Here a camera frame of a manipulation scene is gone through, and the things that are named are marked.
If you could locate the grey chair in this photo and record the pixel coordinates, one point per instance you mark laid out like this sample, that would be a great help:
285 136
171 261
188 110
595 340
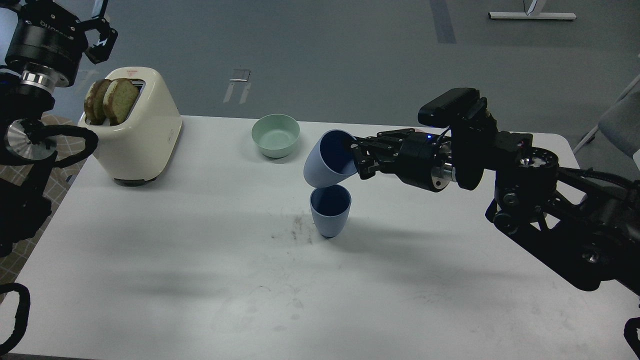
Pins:
620 123

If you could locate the cream white toaster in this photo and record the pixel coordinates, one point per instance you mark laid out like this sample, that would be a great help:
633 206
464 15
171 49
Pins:
138 150

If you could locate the left toast slice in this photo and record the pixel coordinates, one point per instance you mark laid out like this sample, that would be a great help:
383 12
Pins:
93 102

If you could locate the beige checkered cloth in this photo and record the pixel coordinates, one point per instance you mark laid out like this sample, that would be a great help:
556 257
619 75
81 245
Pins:
57 186

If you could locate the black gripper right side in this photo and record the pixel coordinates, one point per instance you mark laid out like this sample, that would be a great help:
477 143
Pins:
423 159

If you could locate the toast slice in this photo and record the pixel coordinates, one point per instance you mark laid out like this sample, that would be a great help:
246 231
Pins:
93 102
118 100

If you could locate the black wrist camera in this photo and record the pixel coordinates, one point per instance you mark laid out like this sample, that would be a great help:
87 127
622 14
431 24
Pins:
448 108

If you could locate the right toast slice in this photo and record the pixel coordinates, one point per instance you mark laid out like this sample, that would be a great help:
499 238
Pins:
118 100

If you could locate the white stand base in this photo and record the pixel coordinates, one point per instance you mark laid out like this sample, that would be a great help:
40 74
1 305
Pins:
534 11

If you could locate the black robot arm left side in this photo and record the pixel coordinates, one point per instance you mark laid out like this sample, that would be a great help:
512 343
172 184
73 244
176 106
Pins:
44 54

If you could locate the mint green bowl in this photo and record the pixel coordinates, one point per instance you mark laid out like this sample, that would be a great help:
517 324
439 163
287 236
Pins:
276 135

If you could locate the blue cup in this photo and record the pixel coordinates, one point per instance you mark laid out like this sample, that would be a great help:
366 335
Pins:
330 209
331 160

